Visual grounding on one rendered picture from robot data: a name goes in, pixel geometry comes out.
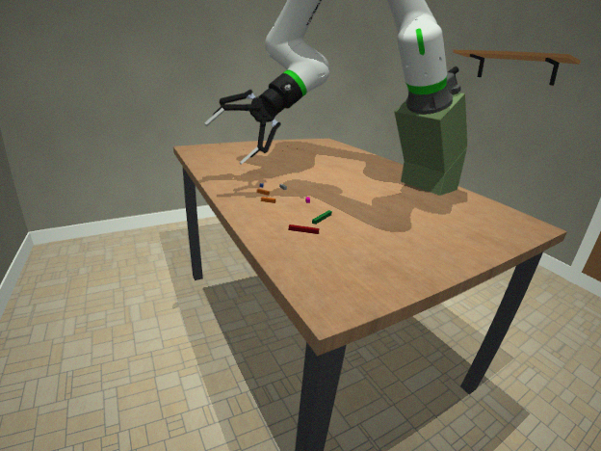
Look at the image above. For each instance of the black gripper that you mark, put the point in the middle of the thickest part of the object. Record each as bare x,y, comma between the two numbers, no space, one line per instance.
263,108

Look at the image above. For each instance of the dark red rod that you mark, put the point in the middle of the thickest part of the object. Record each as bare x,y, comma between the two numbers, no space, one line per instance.
304,229

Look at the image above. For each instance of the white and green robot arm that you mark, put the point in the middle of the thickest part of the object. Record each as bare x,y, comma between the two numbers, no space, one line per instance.
421,46

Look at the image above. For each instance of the green rod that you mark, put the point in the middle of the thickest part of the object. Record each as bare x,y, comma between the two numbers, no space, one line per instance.
321,217

